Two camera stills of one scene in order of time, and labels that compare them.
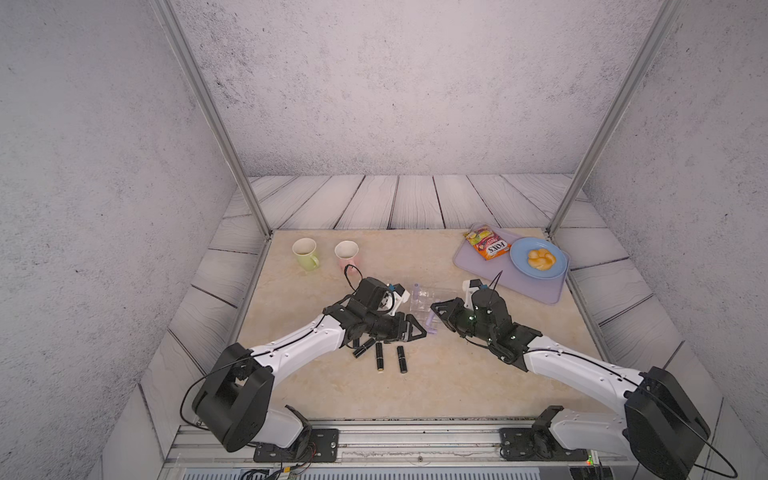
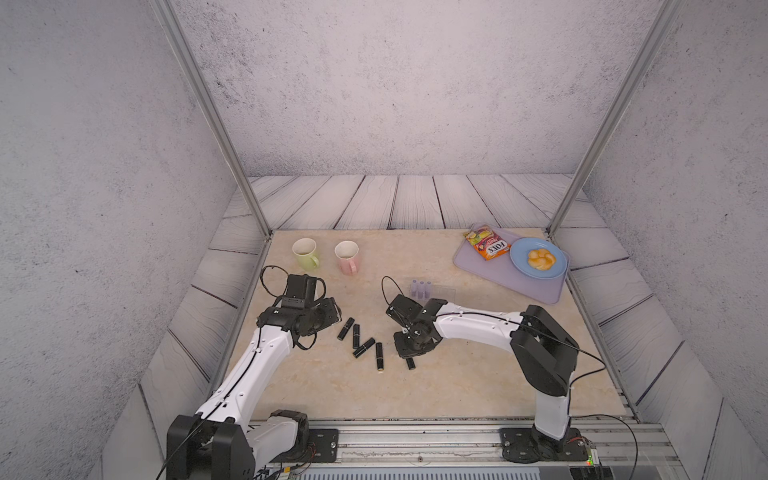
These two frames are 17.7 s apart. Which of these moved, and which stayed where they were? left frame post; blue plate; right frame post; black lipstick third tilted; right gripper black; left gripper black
Moved: right gripper black; left gripper black
Stayed: blue plate; black lipstick third tilted; right frame post; left frame post
